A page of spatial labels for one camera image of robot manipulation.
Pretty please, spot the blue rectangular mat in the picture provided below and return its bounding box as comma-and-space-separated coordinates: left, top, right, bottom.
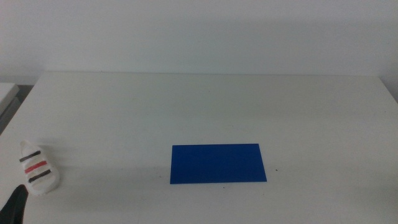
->
169, 143, 268, 185

